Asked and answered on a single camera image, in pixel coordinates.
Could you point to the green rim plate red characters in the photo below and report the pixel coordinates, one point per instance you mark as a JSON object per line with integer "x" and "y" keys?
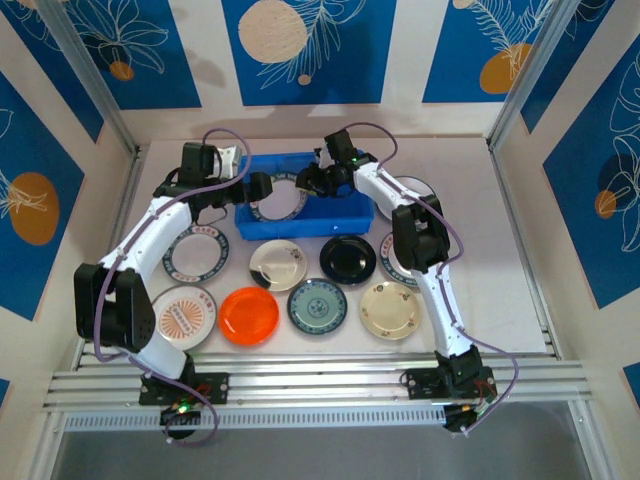
{"x": 390, "y": 260}
{"x": 200, "y": 255}
{"x": 282, "y": 200}

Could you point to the shiny white plate small print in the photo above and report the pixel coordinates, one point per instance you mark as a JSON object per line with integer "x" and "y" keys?
{"x": 285, "y": 257}

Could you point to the black glossy plate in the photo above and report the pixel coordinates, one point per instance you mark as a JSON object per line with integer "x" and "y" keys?
{"x": 347, "y": 260}

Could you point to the plain grey white plate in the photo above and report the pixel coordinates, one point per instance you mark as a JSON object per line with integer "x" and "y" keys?
{"x": 417, "y": 185}

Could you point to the orange translucent plate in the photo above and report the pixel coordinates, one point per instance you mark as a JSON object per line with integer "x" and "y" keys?
{"x": 248, "y": 315}

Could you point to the blue floral pattern plate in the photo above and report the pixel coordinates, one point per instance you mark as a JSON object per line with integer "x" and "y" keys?
{"x": 316, "y": 306}

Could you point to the white plate orange sunburst print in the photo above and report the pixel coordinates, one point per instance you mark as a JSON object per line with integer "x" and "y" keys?
{"x": 182, "y": 320}

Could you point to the cream plate black calligraphy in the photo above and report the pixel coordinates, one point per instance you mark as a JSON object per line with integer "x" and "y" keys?
{"x": 391, "y": 310}

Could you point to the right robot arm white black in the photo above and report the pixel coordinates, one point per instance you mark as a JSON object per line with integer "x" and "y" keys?
{"x": 440, "y": 310}

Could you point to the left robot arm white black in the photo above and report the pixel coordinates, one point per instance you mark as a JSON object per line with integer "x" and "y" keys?
{"x": 150, "y": 235}

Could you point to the blue plastic bin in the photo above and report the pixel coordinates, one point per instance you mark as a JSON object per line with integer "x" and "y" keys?
{"x": 310, "y": 225}

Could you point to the aluminium side rail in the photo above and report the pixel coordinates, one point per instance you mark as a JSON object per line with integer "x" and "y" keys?
{"x": 126, "y": 200}
{"x": 525, "y": 250}

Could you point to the aluminium corner post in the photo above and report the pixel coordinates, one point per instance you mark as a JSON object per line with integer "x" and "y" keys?
{"x": 530, "y": 70}
{"x": 95, "y": 85}

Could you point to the aluminium rail frame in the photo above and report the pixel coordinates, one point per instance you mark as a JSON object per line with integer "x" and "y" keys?
{"x": 320, "y": 380}

